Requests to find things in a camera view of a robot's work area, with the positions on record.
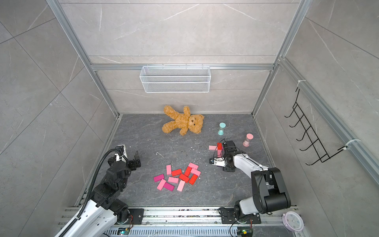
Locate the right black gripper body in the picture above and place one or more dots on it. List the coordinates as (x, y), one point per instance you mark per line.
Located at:
(228, 167)

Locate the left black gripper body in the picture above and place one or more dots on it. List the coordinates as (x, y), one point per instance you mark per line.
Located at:
(132, 166)

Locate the red block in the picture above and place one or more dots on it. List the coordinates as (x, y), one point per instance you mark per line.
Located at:
(193, 179)
(219, 146)
(177, 172)
(184, 178)
(188, 171)

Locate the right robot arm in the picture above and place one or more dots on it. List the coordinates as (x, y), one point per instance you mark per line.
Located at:
(269, 191)

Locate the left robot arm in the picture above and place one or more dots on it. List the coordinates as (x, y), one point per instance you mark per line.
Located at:
(102, 208)

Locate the pink sand timer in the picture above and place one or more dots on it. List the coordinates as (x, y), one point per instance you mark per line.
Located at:
(248, 139)

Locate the teal sand timer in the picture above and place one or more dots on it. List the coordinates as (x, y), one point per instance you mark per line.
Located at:
(222, 126)

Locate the magenta block far left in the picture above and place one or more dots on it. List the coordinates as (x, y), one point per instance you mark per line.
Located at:
(159, 178)

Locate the magenta block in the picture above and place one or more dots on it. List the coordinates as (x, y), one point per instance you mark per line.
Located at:
(169, 186)
(159, 178)

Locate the magenta block lower left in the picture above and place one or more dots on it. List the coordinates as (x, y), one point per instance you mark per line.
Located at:
(169, 186)

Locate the brown teddy bear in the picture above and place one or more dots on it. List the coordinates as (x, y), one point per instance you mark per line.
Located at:
(184, 121)

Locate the lilac round clock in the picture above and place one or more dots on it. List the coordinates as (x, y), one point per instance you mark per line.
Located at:
(292, 221)

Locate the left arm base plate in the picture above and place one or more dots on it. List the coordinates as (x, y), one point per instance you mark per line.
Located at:
(132, 216)

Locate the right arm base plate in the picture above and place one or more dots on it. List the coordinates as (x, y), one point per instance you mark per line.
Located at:
(229, 216)

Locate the white wire mesh basket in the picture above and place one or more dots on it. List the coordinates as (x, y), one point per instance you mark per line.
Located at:
(176, 79)

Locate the black wire hook rack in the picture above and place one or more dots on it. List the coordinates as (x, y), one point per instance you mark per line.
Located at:
(310, 133)

